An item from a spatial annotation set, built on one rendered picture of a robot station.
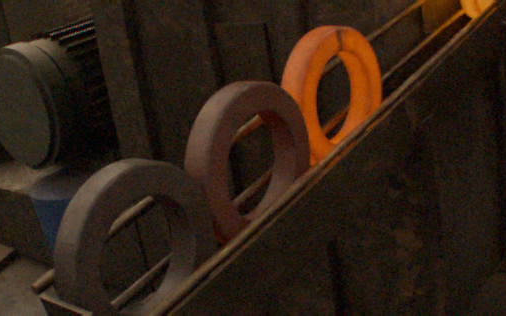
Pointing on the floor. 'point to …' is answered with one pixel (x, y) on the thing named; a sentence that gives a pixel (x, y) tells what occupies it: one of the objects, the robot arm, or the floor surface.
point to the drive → (50, 141)
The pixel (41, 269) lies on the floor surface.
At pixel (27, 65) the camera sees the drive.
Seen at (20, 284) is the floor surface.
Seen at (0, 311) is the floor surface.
